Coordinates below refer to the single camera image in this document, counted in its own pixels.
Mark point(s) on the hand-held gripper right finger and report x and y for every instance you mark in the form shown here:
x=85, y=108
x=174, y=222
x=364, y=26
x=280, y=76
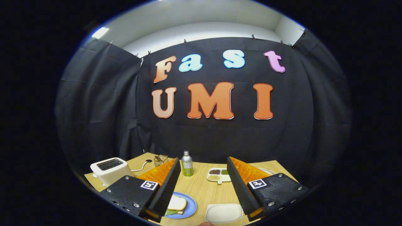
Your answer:
x=240, y=186

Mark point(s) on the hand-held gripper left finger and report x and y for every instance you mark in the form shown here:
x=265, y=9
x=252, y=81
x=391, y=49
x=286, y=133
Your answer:
x=168, y=188

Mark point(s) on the toasted bread slice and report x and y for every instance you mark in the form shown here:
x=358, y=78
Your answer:
x=177, y=203

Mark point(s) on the white divided dish with beans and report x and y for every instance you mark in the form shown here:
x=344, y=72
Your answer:
x=216, y=178

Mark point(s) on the blue plate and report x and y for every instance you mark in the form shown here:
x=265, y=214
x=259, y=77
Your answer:
x=191, y=205

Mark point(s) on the silver green drink bottle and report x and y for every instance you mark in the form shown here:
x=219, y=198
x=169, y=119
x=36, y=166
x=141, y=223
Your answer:
x=187, y=166

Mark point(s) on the white round plate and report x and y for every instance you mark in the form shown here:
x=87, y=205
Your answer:
x=267, y=171

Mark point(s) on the white square plate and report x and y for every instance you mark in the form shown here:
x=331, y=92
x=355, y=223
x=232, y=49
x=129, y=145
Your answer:
x=223, y=213

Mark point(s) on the black backdrop cloth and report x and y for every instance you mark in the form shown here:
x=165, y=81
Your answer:
x=220, y=141

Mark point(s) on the white toaster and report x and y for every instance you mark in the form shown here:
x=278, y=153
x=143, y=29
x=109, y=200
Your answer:
x=106, y=177

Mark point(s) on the small ceiling light panel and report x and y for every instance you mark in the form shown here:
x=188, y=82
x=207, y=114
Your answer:
x=100, y=32

